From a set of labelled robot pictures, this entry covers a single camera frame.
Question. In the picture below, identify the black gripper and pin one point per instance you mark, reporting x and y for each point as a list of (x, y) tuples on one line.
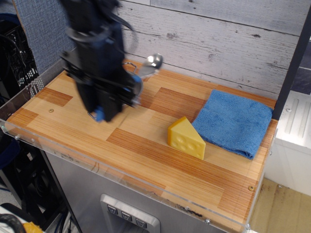
[(95, 63)]

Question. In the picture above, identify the blue handled metal spoon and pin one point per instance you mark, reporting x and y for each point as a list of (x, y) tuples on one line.
[(151, 66)]

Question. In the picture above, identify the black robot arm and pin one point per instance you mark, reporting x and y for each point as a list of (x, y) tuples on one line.
[(92, 12)]

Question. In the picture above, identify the yellow cheese wedge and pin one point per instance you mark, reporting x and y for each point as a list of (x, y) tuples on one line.
[(183, 136)]

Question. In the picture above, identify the black crate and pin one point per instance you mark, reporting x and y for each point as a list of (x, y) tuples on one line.
[(17, 64)]

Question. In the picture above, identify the steel dispenser panel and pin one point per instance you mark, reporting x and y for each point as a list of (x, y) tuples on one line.
[(124, 218)]

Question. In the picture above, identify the blue folded cloth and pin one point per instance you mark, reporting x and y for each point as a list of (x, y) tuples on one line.
[(234, 123)]

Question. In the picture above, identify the white ribbed box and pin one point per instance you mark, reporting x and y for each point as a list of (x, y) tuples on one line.
[(294, 125)]

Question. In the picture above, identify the steel bowl with handles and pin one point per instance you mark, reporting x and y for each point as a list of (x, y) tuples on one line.
[(126, 92)]

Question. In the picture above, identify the clear acrylic guard rail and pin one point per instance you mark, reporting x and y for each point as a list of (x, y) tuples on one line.
[(129, 158)]

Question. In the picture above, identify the dark grey right post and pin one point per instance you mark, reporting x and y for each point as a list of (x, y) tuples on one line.
[(293, 67)]

